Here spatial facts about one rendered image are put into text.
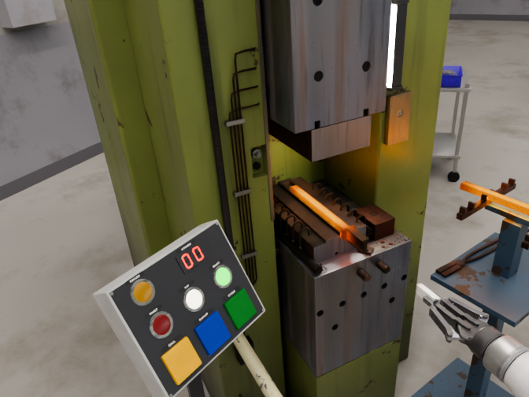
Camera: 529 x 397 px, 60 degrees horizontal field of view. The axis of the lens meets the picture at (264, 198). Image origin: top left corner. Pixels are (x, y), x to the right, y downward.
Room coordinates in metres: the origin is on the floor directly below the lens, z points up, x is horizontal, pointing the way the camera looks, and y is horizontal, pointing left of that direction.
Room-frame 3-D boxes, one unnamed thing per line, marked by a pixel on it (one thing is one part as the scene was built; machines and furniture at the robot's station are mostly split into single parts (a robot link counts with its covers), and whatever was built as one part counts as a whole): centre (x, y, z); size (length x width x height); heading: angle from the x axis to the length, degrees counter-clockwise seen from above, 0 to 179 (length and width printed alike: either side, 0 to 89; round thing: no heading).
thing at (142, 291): (0.78, 0.28, 1.16); 0.05 x 0.03 x 0.04; 114
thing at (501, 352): (0.67, -0.49, 1.00); 0.09 x 0.06 x 0.09; 114
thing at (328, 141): (1.38, -0.14, 1.32); 0.42 x 0.20 x 0.10; 24
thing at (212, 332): (0.80, 0.15, 1.01); 0.07 x 0.05 x 0.07; 139
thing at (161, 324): (0.75, 0.25, 1.09); 0.05 x 0.03 x 0.04; 114
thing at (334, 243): (1.38, -0.14, 0.96); 0.42 x 0.20 x 0.09; 24
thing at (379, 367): (1.41, -0.19, 0.23); 0.56 x 0.38 x 0.47; 24
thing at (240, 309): (0.88, 0.09, 1.01); 0.07 x 0.05 x 0.07; 139
